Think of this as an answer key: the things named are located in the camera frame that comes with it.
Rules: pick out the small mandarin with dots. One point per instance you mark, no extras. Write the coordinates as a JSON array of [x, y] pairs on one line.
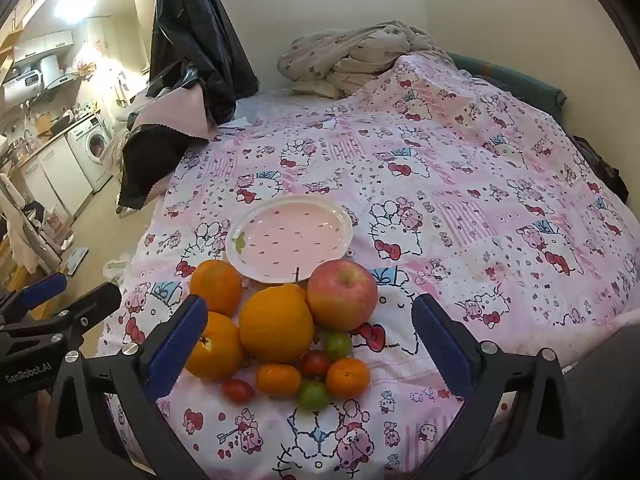
[[348, 377], [277, 380]]

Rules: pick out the red apple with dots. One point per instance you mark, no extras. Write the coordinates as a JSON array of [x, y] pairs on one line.
[[342, 295]]

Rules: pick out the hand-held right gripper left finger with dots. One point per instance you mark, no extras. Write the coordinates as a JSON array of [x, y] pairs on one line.
[[175, 347]]

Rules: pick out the dark cloth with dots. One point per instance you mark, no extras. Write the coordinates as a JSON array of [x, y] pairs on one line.
[[600, 167]]

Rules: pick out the white washing machine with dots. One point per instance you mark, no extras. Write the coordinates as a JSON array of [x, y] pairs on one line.
[[90, 150]]

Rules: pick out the crumpled beige quilt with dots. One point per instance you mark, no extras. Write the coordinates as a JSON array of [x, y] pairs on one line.
[[350, 55]]

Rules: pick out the blue flat box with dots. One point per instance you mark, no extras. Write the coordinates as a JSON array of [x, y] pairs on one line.
[[75, 261]]

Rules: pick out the white water heater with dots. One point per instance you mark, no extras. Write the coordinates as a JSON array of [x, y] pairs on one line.
[[25, 85]]

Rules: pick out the white wall cabinets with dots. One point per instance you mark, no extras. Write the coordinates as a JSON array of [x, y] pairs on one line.
[[47, 42]]

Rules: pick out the person's dark trouser leg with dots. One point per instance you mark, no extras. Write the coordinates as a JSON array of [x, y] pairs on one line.
[[605, 400]]

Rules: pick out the pink strawberry-print plate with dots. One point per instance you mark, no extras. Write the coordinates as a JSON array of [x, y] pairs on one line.
[[290, 235]]

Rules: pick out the white hanging garment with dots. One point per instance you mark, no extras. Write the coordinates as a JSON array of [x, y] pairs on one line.
[[22, 240]]

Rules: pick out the white paper sheet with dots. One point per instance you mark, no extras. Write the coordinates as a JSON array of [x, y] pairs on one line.
[[239, 122]]

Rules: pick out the red tomato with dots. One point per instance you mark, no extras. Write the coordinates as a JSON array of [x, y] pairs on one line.
[[314, 362], [237, 390]]

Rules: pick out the beige hanging cloth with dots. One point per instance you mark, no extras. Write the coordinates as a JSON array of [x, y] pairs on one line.
[[112, 147]]

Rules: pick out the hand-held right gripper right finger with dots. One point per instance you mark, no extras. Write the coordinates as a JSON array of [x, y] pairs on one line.
[[445, 347]]

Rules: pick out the round orange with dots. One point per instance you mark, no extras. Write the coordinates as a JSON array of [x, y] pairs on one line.
[[216, 285], [217, 350]]

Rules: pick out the teal bed frame edge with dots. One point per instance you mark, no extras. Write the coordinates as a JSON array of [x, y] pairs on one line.
[[520, 82]]

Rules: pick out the white plastic bag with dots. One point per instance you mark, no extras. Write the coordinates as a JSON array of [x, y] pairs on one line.
[[116, 269]]

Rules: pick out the large bumpy orange with stem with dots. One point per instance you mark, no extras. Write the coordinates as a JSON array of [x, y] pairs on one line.
[[275, 327]]

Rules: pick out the green tomato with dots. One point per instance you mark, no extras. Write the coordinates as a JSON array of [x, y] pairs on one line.
[[338, 345], [314, 395]]

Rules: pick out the pink cartoon-print blanket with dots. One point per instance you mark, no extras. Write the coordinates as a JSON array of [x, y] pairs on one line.
[[450, 185]]

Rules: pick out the white base cabinets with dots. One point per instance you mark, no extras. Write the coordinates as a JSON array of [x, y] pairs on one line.
[[55, 175]]

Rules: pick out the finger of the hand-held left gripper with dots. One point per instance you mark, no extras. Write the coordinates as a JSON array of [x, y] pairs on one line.
[[44, 290], [92, 305]]

